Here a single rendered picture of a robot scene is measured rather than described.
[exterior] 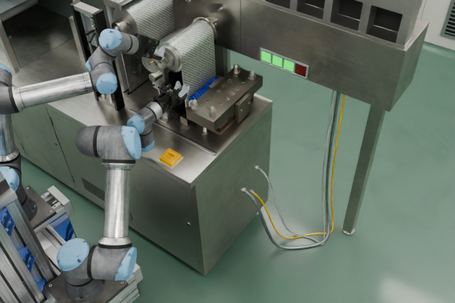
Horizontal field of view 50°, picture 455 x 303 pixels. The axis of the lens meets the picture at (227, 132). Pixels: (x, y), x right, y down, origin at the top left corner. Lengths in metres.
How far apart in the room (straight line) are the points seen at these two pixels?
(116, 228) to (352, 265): 1.61
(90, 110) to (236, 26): 0.84
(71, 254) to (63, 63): 1.39
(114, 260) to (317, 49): 1.16
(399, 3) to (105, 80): 1.07
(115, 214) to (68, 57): 1.40
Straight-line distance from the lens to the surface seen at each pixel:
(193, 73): 2.26
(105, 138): 1.74
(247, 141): 2.41
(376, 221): 3.19
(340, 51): 2.07
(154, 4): 2.32
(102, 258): 1.78
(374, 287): 2.94
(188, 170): 2.15
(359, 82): 2.10
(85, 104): 2.59
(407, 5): 1.88
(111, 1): 2.24
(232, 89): 2.34
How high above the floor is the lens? 2.50
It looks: 44 degrees down
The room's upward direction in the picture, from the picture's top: 2 degrees counter-clockwise
